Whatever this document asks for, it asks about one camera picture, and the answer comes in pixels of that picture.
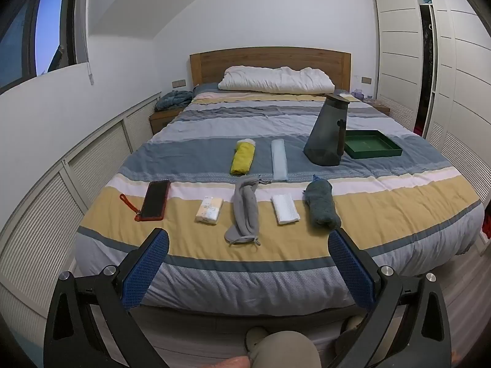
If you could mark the person's left hand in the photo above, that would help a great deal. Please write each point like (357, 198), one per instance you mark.
(230, 363)

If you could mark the red cloth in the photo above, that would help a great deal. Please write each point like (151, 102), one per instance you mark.
(418, 128)

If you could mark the grey socks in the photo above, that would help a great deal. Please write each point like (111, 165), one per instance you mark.
(245, 207)

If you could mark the phone in red case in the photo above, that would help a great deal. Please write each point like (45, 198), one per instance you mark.
(155, 199)

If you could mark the purple container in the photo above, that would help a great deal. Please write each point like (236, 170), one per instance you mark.
(358, 92)

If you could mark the white pillow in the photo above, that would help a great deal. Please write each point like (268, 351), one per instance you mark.
(276, 80)

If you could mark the clear blue plastic packet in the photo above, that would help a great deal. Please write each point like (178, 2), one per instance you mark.
(279, 161)

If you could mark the white louvred wall cabinet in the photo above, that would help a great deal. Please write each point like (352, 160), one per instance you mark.
(38, 218)

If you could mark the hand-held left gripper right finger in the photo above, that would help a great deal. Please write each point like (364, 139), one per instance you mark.
(351, 272)

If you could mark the white cloth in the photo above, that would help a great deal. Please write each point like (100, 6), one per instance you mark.
(284, 209)

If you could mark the green tray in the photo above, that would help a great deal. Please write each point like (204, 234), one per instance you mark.
(370, 145)

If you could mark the dark smoky pitcher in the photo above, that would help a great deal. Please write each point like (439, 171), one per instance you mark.
(326, 130)

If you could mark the blue cloth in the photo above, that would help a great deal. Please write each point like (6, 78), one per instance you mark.
(174, 99)

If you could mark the dark green towel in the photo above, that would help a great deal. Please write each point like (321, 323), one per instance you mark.
(321, 203)

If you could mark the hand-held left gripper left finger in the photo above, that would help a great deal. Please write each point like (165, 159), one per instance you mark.
(147, 268)

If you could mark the bed with striped cover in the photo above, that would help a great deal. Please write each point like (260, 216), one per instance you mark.
(268, 122)

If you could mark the tissue packet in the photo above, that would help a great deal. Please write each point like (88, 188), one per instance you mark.
(209, 210)

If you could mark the yellow sock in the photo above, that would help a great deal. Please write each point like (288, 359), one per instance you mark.
(242, 159)

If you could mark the window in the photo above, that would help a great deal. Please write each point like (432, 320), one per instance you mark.
(50, 30)

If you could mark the white wardrobe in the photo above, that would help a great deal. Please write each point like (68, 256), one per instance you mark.
(399, 46)

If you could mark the wooden headboard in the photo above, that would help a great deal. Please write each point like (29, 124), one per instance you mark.
(268, 57)

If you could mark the grey slipper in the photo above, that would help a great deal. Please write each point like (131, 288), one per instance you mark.
(256, 337)
(352, 324)

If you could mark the person's leg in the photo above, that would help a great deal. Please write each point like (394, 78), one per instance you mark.
(287, 352)

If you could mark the wooden nightstand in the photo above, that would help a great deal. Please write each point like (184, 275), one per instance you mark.
(165, 119)
(381, 108)

